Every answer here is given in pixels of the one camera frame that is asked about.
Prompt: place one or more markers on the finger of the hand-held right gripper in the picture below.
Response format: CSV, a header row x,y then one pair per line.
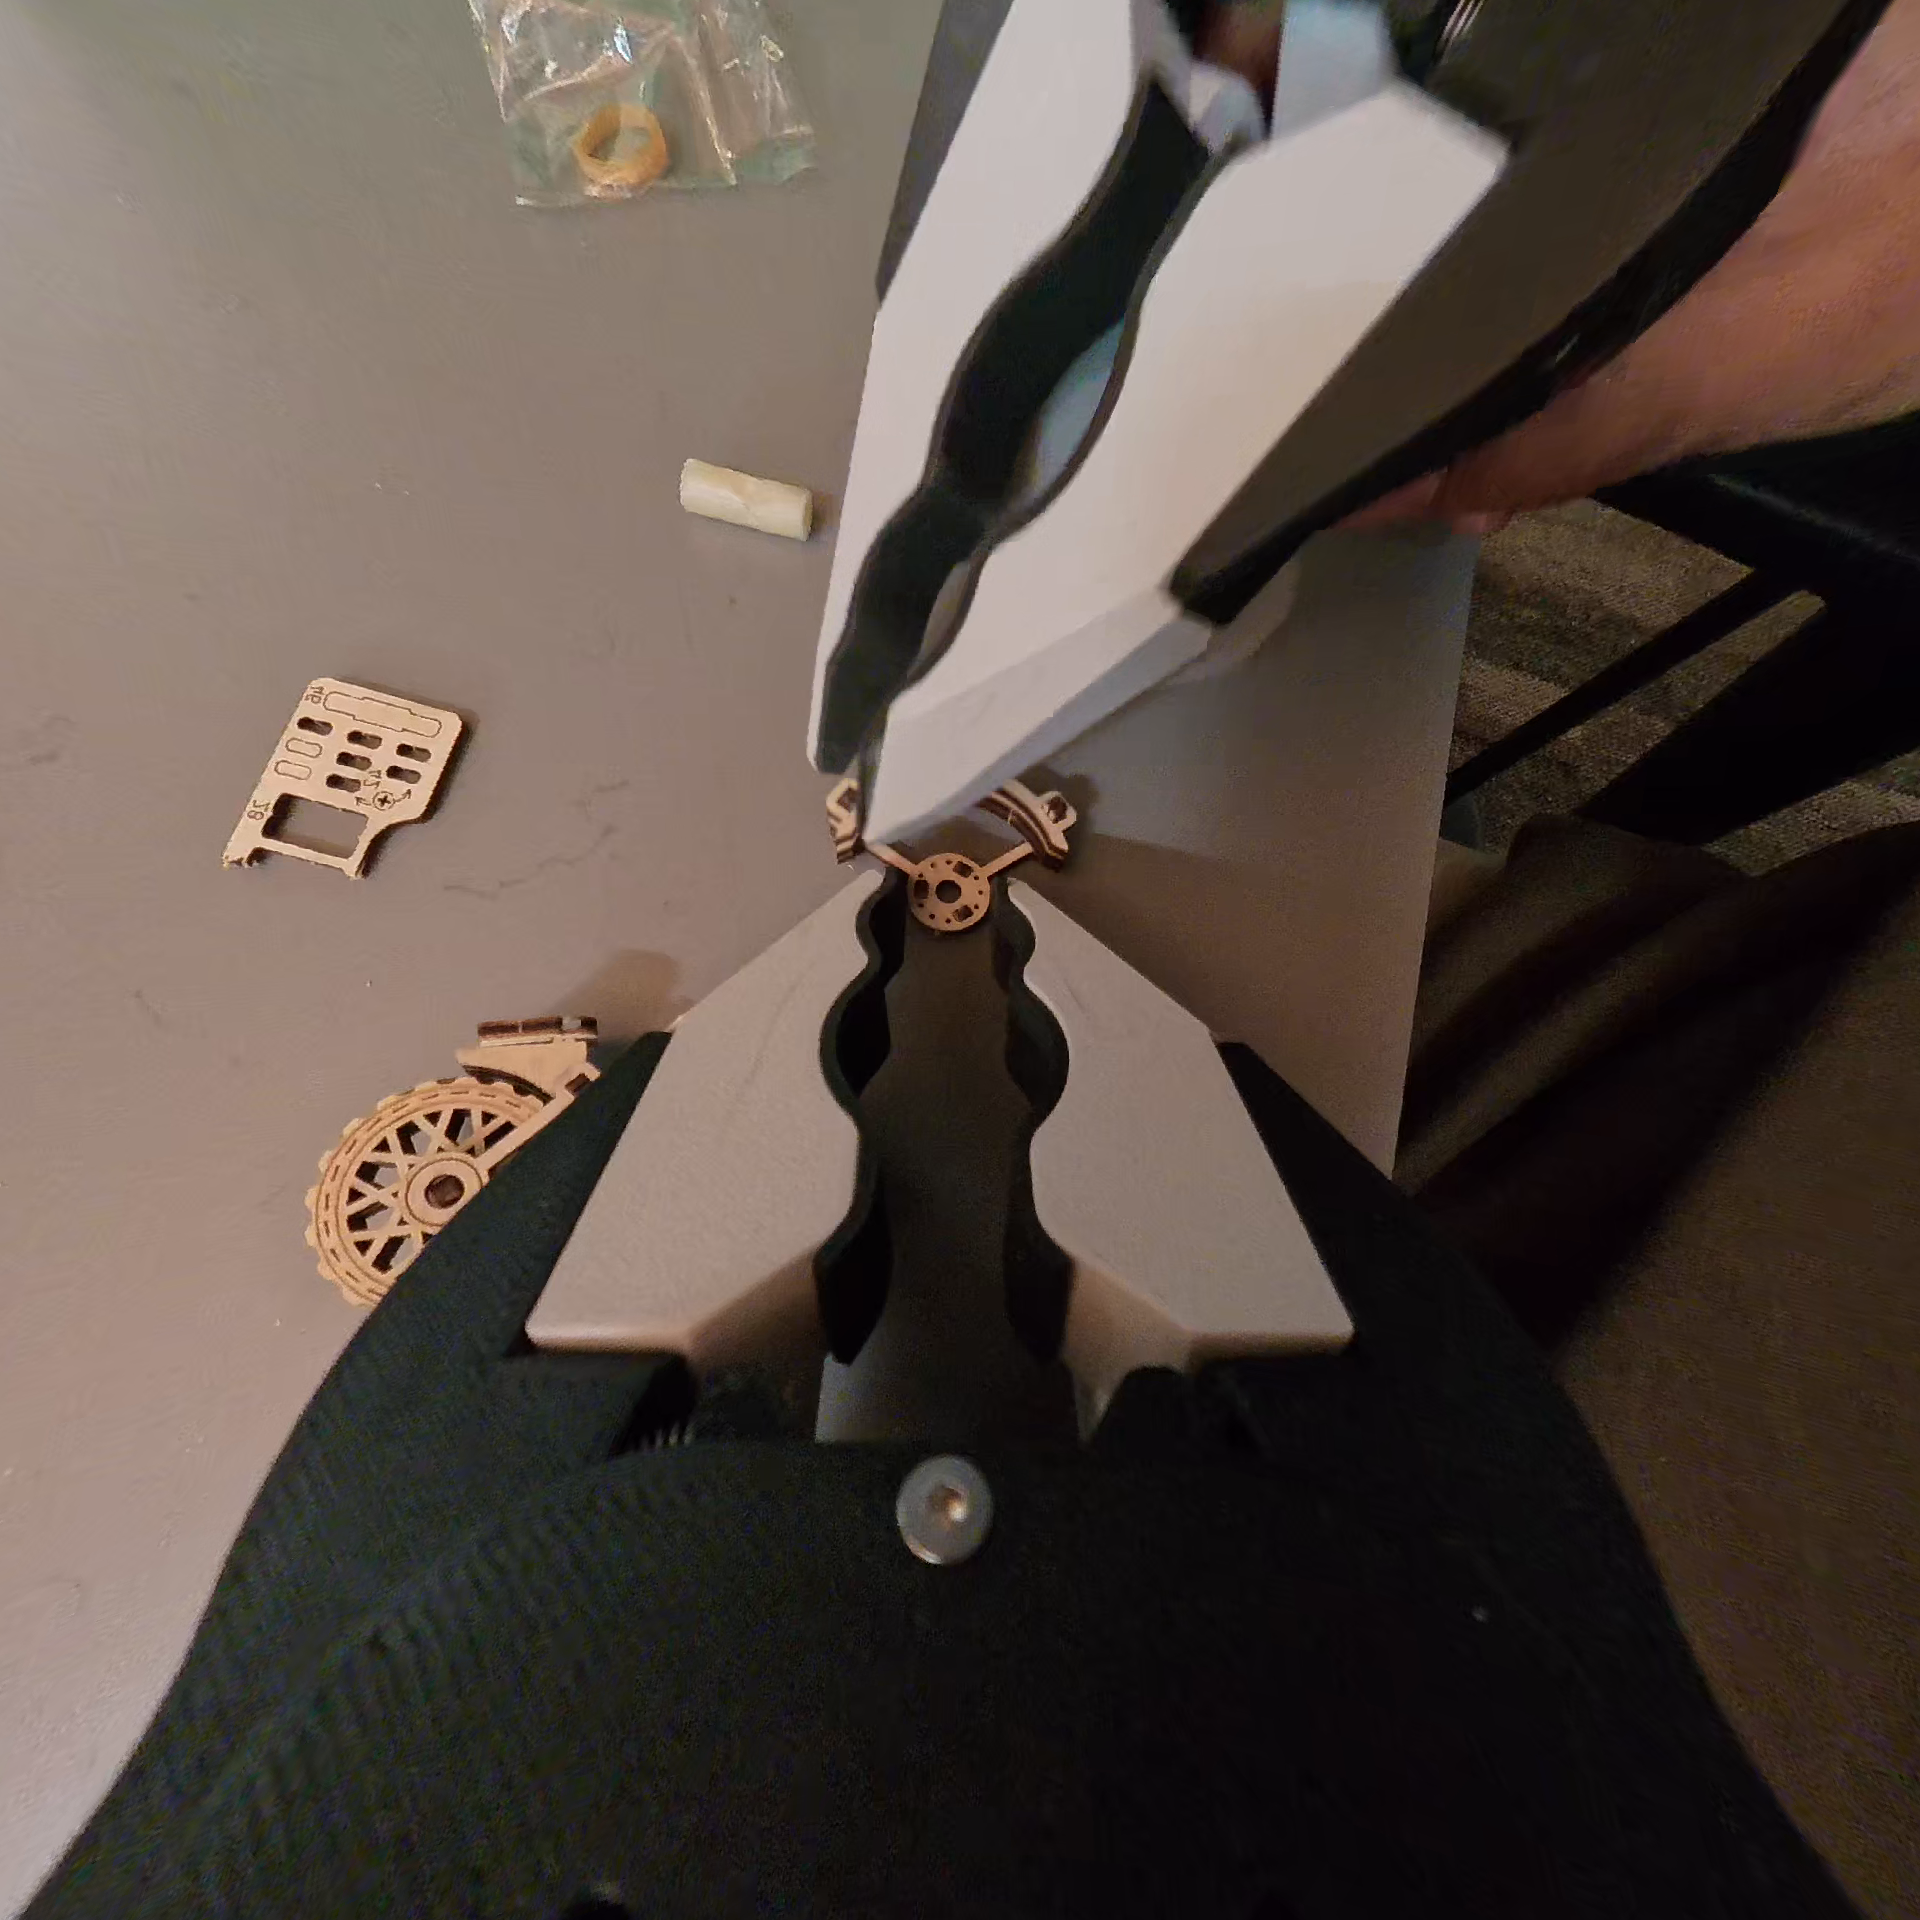
x,y
1290,346
960,226

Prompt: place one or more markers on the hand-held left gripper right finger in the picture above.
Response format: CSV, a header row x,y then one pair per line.
x,y
1185,1202

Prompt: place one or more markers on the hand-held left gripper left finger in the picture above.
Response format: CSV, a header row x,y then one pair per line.
x,y
690,1202

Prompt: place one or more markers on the small wooden model part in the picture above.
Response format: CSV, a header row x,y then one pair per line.
x,y
1032,833

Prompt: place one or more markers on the grey desk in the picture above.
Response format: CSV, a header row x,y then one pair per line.
x,y
225,377

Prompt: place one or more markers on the person's right hand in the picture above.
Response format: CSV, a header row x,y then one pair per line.
x,y
1770,300

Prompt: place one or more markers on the wooden gear model assembly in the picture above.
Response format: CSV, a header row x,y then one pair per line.
x,y
524,1053

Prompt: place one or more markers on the clear plastic bag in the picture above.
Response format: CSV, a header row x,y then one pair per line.
x,y
704,77

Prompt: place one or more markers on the white wax cylinder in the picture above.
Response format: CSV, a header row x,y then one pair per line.
x,y
743,494

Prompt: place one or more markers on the small slotted wooden piece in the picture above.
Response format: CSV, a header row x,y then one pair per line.
x,y
264,822

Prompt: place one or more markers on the black metal frame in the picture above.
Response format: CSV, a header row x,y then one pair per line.
x,y
1770,517

